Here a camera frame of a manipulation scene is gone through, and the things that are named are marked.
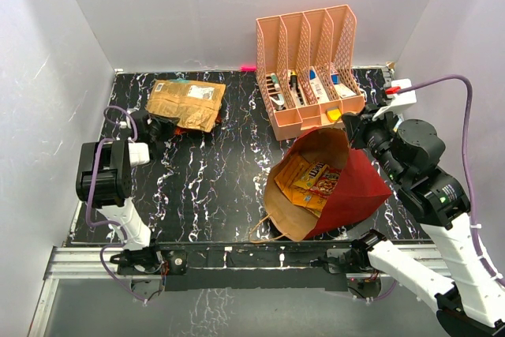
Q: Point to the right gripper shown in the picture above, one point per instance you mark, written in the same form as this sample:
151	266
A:
356	133

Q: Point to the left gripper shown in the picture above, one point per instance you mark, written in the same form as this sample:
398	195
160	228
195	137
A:
169	125

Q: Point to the gold snack bag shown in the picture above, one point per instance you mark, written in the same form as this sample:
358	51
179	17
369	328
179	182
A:
196	104

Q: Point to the red brown paper bag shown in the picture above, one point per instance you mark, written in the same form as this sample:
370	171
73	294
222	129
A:
358	192

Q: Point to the red cookie snack packet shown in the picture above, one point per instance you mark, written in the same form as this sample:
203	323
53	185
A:
326	182

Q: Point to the Fox's fruits candy bag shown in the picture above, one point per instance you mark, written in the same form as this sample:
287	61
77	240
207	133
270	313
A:
179	131

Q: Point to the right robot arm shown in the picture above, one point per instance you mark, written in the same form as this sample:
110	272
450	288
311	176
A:
470	302

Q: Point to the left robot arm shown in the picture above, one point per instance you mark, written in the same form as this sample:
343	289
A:
104	184

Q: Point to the yellow M&M's bag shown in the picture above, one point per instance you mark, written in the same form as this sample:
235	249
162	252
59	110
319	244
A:
311	175

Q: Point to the yellow grey small box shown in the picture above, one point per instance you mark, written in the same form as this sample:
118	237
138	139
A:
333	114

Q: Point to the white blue box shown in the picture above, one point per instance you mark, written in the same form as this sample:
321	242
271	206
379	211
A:
317	86

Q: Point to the black yellow marker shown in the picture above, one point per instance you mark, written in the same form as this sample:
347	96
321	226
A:
293	87

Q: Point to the peach plastic file organizer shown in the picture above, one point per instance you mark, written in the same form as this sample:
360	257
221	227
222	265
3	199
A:
303	69

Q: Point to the yellow flat snack pouch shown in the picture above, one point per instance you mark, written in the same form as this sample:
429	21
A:
289	180

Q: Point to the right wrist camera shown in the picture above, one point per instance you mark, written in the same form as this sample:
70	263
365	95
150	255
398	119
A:
399	97

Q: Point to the pink marker on wall edge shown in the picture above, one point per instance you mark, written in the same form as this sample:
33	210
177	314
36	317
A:
246	68

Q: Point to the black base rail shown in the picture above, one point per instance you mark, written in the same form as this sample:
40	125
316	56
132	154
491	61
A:
270	265

